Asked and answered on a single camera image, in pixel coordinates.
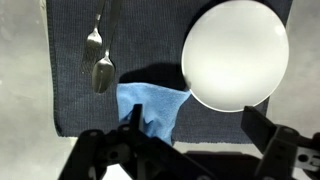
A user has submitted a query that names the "silver metal spoon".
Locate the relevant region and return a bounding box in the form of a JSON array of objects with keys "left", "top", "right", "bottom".
[{"left": 91, "top": 0, "right": 124, "bottom": 94}]

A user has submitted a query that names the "white round plate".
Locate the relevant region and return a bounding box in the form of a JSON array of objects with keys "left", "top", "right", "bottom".
[{"left": 180, "top": 0, "right": 290, "bottom": 113}]

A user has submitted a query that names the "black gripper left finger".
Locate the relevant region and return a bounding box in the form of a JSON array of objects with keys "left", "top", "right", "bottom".
[{"left": 58, "top": 103, "right": 214, "bottom": 180}]

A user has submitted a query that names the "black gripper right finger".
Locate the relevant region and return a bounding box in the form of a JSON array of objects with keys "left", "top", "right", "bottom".
[{"left": 240, "top": 105, "right": 320, "bottom": 180}]

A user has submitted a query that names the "dark blue woven placemat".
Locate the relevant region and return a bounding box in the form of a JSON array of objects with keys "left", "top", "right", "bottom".
[{"left": 45, "top": 0, "right": 294, "bottom": 145}]

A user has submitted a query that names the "blue microfibre towel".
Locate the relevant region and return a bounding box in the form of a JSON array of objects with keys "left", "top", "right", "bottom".
[{"left": 115, "top": 82, "right": 193, "bottom": 147}]

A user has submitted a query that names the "silver metal fork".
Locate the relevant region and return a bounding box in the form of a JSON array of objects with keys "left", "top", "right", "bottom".
[{"left": 80, "top": 0, "right": 107, "bottom": 75}]

